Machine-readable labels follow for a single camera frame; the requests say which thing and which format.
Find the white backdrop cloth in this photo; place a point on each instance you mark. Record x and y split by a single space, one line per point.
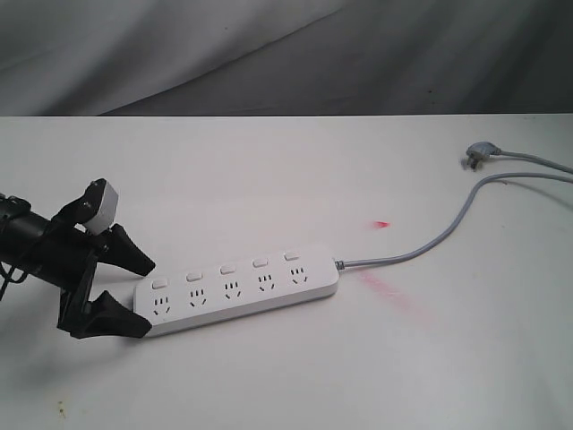
285 58

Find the white five-socket power strip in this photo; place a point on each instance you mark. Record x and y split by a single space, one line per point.
199 297

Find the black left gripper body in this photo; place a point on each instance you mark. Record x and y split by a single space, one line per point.
77 253

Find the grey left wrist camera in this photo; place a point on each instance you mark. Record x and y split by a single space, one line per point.
102 199

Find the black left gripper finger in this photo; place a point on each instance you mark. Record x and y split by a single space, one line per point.
107 317
122 252

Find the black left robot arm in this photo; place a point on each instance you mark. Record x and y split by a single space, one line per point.
23 246

